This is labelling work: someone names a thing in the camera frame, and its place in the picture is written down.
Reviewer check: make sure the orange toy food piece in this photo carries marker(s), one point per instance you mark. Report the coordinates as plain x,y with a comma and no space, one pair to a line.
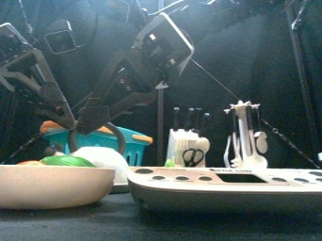
29,163

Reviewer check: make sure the black toy scissors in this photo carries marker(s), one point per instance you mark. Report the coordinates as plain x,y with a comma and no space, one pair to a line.
192,157

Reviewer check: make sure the black frame post with hook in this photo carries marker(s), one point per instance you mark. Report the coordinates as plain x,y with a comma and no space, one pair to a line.
302,78

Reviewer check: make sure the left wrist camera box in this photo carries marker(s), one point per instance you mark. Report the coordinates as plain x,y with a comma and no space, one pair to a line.
60,40

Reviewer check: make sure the white toy spatula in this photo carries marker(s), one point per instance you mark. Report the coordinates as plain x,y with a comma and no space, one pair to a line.
227,150

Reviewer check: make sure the white toy knife block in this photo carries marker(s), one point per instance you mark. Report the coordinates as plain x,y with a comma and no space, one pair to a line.
184,146

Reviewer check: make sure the white toy ladle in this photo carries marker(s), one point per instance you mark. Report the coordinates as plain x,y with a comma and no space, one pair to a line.
256,161

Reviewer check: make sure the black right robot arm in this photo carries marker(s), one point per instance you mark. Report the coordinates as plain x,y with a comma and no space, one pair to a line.
234,8

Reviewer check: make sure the green toy vegetable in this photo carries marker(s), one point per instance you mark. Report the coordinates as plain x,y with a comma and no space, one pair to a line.
170,163

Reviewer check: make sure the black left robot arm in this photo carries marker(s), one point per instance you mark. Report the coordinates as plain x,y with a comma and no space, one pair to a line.
83,15

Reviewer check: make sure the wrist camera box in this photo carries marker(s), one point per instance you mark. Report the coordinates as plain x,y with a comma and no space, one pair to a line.
180,44
60,40

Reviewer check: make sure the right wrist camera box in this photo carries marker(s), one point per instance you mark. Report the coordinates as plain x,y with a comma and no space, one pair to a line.
180,44

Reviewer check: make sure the white toy spoon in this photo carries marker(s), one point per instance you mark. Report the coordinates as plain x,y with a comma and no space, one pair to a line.
262,142

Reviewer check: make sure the teal toy basket, orange rim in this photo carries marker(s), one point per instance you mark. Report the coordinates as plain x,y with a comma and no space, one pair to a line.
97,138

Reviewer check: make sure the green toy food piece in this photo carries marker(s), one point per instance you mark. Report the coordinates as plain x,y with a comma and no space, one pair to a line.
67,161

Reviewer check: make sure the white toy kitchen scale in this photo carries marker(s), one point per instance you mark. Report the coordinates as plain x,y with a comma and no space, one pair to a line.
218,194

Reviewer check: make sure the beige toy pan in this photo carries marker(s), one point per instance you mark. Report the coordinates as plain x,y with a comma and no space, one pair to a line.
53,188

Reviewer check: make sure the white star-shaped dish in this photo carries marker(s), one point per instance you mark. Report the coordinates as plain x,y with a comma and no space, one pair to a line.
242,125

